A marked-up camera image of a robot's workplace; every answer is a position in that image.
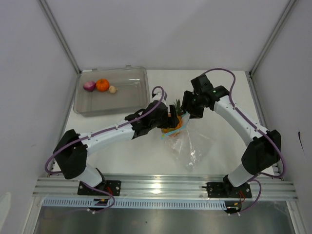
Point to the orange toy pineapple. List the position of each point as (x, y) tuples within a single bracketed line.
[(179, 113)]

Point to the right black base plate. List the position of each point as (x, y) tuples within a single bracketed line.
[(224, 190)]

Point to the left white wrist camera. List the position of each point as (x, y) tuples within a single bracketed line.
[(159, 96)]

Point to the beige garlic bulb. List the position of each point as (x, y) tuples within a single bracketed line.
[(112, 89)]

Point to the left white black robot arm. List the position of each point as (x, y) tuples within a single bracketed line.
[(73, 149)]

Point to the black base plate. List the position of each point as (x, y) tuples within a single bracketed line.
[(224, 190), (112, 187)]

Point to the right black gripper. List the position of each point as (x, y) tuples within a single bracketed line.
[(186, 106)]

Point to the left aluminium frame post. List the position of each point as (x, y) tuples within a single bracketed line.
[(58, 33)]

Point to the clear zip top bag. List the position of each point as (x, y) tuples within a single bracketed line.
[(189, 143)]

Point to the slotted white cable duct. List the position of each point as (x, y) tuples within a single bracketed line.
[(135, 203)]

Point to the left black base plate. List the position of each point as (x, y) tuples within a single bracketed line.
[(112, 187)]

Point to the clear grey plastic bin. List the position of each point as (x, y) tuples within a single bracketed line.
[(133, 92)]

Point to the right aluminium frame post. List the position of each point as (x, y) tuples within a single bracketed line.
[(278, 27)]

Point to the aluminium frame post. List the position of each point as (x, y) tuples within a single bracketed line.
[(278, 27), (58, 33)]

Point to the small orange pumpkin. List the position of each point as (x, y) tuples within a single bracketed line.
[(102, 85)]

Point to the purple red onion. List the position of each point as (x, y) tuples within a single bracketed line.
[(89, 86)]

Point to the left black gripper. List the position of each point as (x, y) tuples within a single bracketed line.
[(170, 122)]

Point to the aluminium mounting rail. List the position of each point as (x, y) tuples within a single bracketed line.
[(184, 187)]

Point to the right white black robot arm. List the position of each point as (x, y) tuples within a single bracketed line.
[(263, 146)]

